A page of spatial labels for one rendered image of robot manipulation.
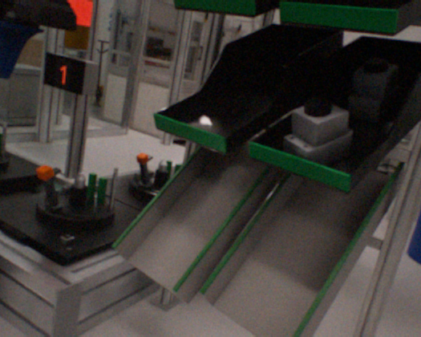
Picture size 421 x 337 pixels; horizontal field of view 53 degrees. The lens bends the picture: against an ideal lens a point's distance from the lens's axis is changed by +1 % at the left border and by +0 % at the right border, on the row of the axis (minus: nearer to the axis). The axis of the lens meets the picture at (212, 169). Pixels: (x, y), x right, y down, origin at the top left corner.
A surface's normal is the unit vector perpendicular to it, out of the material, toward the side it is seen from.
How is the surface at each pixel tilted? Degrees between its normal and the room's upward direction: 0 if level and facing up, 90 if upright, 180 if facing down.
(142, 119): 90
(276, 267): 45
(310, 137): 114
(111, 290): 90
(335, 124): 98
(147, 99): 90
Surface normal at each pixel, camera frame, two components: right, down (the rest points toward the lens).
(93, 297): 0.84, 0.29
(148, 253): -0.33, -0.62
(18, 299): -0.52, 0.12
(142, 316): 0.19, -0.95
